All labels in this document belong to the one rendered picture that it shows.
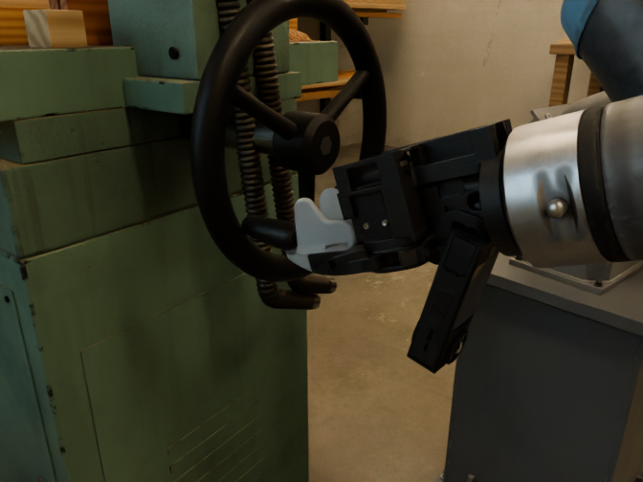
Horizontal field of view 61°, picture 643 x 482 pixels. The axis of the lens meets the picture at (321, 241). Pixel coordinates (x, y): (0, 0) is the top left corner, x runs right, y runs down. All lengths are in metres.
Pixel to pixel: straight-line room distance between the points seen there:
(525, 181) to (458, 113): 3.93
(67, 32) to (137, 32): 0.07
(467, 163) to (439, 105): 3.98
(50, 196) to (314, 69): 0.43
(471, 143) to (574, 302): 0.53
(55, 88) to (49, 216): 0.12
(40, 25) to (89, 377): 0.37
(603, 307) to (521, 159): 0.56
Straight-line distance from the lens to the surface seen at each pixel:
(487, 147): 0.35
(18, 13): 0.74
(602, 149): 0.31
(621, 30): 0.45
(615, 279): 0.94
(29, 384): 0.69
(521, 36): 4.02
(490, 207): 0.34
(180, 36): 0.57
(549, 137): 0.33
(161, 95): 0.57
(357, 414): 1.46
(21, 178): 0.58
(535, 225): 0.32
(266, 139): 0.57
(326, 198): 0.46
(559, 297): 0.88
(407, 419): 1.46
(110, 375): 0.69
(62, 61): 0.59
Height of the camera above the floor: 0.92
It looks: 21 degrees down
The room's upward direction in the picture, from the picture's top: straight up
